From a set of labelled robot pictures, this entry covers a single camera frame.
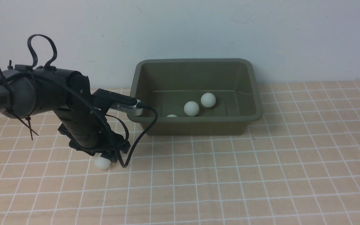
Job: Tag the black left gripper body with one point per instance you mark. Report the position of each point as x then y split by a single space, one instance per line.
86 133

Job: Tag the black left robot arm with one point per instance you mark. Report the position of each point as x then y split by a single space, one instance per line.
26 92

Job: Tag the olive green plastic bin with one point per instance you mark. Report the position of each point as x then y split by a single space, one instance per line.
168 84

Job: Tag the beige checkered tablecloth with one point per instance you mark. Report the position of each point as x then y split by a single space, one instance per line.
298 165

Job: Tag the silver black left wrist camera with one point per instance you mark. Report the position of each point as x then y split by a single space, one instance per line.
105 100

